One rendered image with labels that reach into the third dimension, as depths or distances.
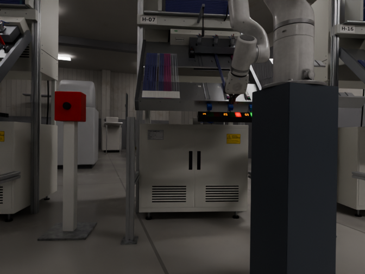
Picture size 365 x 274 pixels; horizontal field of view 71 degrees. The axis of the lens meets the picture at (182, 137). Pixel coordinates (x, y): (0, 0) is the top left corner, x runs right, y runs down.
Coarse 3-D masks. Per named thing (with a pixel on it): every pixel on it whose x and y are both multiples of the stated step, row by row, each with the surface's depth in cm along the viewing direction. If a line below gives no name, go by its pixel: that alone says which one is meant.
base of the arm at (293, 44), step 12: (288, 24) 77; (300, 24) 76; (276, 36) 80; (288, 36) 77; (300, 36) 76; (312, 36) 77; (276, 48) 80; (288, 48) 77; (300, 48) 76; (312, 48) 77; (276, 60) 80; (288, 60) 77; (300, 60) 76; (312, 60) 77; (276, 72) 80; (288, 72) 77; (300, 72) 76; (312, 72) 74; (276, 84) 76; (324, 84) 75
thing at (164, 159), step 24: (144, 144) 161; (168, 144) 162; (192, 144) 163; (216, 144) 165; (240, 144) 166; (144, 168) 161; (168, 168) 162; (192, 168) 164; (216, 168) 165; (240, 168) 166; (144, 192) 161; (168, 192) 163; (192, 192) 164; (216, 192) 165; (240, 192) 166
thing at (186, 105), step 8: (144, 104) 131; (152, 104) 131; (160, 104) 132; (168, 104) 132; (176, 104) 132; (184, 104) 132; (192, 104) 133; (200, 104) 133; (216, 104) 133; (224, 104) 134; (240, 104) 134; (248, 104) 134; (240, 112) 138
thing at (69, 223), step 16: (64, 96) 139; (80, 96) 139; (64, 112) 139; (80, 112) 140; (64, 128) 141; (64, 144) 141; (64, 160) 141; (64, 176) 141; (64, 192) 141; (64, 208) 141; (64, 224) 141; (80, 224) 153; (96, 224) 156; (48, 240) 132
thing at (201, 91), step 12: (180, 84) 144; (192, 84) 145; (204, 84) 146; (216, 84) 147; (252, 84) 149; (180, 96) 136; (192, 96) 137; (204, 96) 138; (216, 96) 138; (240, 96) 140
